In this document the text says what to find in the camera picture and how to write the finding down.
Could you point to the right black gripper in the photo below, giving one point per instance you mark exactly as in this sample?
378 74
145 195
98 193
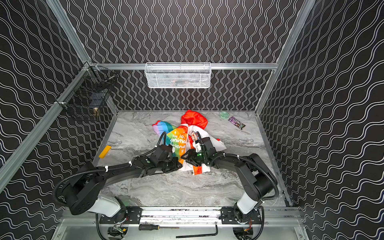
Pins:
192 156

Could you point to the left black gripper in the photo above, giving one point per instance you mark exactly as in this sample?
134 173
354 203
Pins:
173 162

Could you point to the rainbow kids zip jacket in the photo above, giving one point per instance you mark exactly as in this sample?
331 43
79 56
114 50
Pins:
183 138

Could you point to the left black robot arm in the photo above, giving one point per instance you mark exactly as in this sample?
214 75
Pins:
80 191

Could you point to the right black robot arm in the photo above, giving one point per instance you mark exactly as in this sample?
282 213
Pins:
258 181

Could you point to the green round lid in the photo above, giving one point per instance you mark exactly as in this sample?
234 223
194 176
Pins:
224 115

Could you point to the purple snack wrapper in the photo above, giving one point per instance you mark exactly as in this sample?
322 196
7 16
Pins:
236 123

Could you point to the yellow block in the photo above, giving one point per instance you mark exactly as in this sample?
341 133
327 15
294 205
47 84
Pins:
104 152

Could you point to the black allen key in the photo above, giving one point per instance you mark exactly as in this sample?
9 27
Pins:
200 235

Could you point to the brass fitting in basket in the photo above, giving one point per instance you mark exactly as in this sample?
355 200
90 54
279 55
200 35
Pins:
96 112

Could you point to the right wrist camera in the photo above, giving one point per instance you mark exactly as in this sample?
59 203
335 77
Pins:
197 146

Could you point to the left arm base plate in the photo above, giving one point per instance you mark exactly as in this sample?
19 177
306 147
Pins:
130 215

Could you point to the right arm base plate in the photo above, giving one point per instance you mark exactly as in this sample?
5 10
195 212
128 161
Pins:
232 216

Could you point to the black handled screwdriver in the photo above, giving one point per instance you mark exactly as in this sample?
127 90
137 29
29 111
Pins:
150 227

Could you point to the white mesh wall basket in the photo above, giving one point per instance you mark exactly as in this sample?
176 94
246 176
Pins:
181 75

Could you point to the black wire wall basket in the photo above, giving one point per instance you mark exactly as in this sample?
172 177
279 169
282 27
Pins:
92 91

